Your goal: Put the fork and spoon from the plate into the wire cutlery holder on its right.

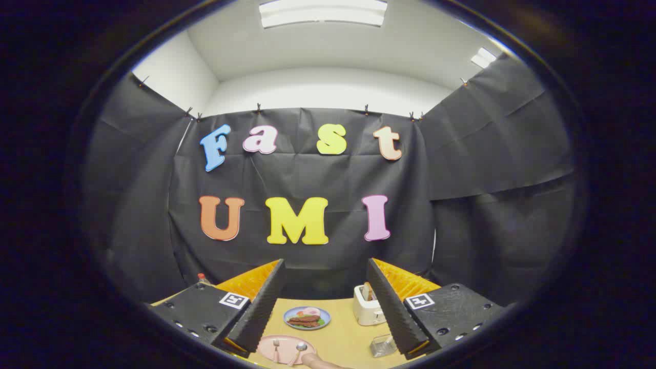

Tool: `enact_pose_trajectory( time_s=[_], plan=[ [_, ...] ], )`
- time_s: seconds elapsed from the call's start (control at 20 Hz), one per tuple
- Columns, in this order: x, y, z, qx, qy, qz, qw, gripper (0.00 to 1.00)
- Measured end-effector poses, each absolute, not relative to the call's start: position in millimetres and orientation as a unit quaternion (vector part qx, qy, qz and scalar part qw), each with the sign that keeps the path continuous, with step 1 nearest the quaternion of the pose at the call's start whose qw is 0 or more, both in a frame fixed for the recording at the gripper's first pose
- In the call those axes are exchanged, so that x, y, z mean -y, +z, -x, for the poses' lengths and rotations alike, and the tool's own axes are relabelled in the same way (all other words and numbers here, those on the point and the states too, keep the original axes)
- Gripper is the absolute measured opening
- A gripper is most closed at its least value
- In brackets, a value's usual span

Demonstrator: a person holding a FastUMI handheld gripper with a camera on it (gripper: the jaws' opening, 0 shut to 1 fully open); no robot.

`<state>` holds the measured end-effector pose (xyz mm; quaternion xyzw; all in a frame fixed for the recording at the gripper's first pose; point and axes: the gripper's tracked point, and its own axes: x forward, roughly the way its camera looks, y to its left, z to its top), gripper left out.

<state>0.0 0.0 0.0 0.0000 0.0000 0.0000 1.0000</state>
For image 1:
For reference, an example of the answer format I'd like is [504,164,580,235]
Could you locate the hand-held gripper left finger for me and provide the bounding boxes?
[150,259,286,358]

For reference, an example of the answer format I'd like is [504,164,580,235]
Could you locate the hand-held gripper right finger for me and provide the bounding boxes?
[366,257,506,360]

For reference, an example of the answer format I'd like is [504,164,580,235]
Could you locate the white toaster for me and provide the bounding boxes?
[353,283,387,326]

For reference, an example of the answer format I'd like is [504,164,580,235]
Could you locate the blue plate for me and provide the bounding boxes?
[283,306,332,331]

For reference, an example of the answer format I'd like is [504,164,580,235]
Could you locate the pink plate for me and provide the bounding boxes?
[256,335,317,365]

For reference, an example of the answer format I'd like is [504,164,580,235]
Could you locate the row of backdrop clips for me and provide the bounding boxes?
[137,76,469,122]

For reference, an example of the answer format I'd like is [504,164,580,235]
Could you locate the small ceiling light panel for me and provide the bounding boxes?
[471,47,497,69]

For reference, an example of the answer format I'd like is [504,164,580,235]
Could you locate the long ceiling light panel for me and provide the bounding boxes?
[259,0,388,29]

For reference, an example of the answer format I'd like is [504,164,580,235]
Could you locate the metal wire basket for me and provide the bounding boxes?
[370,334,398,358]

